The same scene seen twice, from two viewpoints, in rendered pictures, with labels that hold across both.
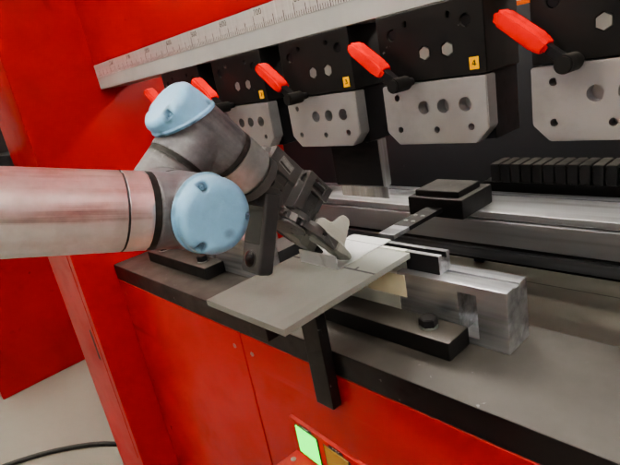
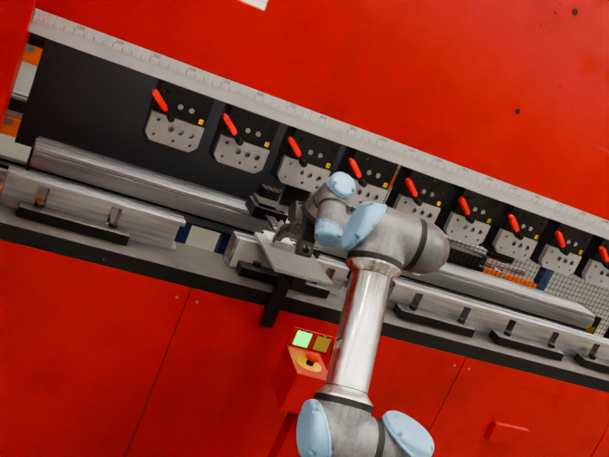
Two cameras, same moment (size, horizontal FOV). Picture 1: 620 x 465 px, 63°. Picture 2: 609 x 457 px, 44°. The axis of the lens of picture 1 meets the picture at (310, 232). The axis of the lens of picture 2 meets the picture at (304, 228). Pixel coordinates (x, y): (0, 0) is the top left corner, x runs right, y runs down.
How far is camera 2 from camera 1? 2.05 m
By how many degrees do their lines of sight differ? 70
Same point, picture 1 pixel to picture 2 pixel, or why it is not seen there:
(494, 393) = not seen: hidden behind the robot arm
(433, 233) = (246, 228)
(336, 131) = (309, 183)
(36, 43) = not seen: outside the picture
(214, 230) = not seen: hidden behind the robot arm
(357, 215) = (190, 204)
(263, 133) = (254, 164)
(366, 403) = (291, 322)
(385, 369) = (313, 303)
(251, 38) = (278, 114)
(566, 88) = (408, 205)
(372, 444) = (280, 344)
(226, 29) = (261, 99)
